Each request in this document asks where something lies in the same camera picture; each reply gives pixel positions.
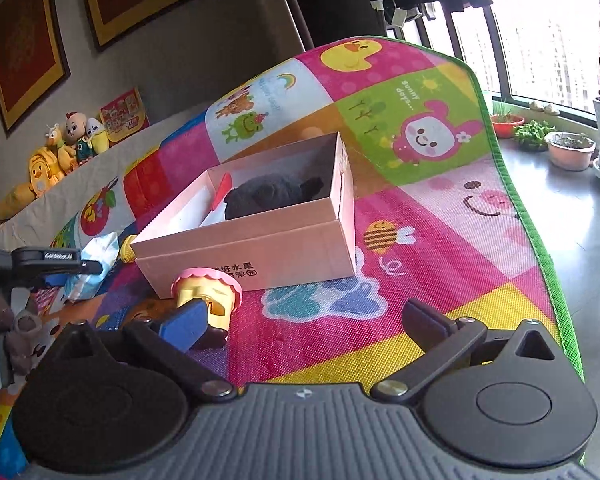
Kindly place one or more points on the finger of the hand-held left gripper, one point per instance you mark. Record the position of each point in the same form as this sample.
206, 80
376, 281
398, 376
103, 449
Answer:
91, 267

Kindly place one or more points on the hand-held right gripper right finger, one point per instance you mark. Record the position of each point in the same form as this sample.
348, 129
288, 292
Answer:
424, 321

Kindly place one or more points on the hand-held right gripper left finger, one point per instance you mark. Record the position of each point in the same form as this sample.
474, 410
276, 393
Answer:
185, 322

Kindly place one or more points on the blue wet wipes packet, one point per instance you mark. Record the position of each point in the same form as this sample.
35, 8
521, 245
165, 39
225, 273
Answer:
97, 252

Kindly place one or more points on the pink yellow cupcake toy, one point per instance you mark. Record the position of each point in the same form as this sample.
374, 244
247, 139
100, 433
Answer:
205, 295

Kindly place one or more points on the pink cardboard box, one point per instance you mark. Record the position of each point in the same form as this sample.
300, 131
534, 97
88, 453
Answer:
260, 240

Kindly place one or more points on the red toy microphone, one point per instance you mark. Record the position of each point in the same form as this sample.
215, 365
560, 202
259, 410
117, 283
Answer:
222, 189

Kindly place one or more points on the black plush toy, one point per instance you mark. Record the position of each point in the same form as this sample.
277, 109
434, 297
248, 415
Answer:
265, 195

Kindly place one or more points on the person's left hand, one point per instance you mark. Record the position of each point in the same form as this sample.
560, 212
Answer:
22, 332

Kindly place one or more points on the small yellow toy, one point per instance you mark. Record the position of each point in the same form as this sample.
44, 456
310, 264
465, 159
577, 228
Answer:
126, 250

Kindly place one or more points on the long yellow plush pillow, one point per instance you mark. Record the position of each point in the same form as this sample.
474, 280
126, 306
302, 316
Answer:
15, 202

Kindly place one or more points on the colourful cartoon play mat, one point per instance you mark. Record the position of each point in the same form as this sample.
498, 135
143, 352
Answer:
430, 240

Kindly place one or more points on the yellow duck backpack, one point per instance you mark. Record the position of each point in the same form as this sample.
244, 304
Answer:
44, 172

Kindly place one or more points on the yellow plush animal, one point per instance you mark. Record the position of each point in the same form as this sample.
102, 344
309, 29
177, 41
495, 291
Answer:
60, 145

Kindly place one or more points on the boy doll plush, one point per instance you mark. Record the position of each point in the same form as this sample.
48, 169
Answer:
76, 135

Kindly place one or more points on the banana plush toy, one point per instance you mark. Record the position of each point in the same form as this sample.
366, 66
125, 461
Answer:
97, 135

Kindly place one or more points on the colourful picture book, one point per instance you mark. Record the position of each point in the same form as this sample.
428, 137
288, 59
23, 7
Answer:
125, 115

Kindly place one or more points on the gold framed red picture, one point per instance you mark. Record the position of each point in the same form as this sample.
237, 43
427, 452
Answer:
27, 50

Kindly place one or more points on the red plant pot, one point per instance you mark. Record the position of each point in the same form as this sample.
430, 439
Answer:
506, 125

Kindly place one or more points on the white clothes tag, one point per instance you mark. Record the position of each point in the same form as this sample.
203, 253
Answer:
395, 17

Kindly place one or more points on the dark curtain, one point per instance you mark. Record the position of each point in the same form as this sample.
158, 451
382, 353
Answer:
330, 0

